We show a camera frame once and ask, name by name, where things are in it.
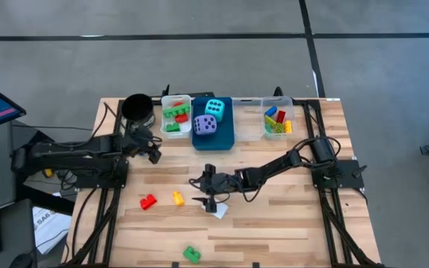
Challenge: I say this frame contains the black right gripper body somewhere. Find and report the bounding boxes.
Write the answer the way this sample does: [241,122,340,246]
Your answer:
[199,163,240,214]

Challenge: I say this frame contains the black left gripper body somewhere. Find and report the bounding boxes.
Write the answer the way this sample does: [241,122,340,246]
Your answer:
[122,126,162,165]

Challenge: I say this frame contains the small yellow toy brick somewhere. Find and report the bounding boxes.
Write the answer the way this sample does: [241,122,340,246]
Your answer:
[171,190,185,207]

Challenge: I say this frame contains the long green toy brick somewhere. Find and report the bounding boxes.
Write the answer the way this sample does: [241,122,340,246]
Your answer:
[162,103,191,119]

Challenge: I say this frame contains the red stepped toy brick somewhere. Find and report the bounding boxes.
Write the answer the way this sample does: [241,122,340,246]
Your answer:
[139,193,159,211]

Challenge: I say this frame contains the purple foam dice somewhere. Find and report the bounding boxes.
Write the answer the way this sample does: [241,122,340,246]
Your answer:
[192,114,218,137]

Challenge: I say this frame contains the green stepped toy brick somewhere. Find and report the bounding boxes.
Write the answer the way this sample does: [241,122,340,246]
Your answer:
[182,245,203,265]

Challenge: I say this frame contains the mint foam dice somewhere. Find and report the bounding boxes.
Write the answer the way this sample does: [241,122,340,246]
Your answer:
[203,98,226,124]

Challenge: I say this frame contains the black cup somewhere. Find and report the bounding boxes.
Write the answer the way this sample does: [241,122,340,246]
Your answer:
[120,93,156,131]

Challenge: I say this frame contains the teal plastic tray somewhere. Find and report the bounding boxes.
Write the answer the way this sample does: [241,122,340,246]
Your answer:
[191,96,237,152]

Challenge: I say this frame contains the white plastic bin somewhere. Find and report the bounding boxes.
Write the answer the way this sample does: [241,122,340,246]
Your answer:
[160,94,194,140]

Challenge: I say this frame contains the clear plastic bin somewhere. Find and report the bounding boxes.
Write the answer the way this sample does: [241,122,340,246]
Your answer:
[232,99,266,146]
[261,95,299,141]

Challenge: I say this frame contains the white printed paper sheet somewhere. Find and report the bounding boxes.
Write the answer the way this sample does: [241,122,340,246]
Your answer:
[31,205,72,255]

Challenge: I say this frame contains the black computer mouse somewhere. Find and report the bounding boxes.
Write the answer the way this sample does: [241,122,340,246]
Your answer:
[8,252,35,268]

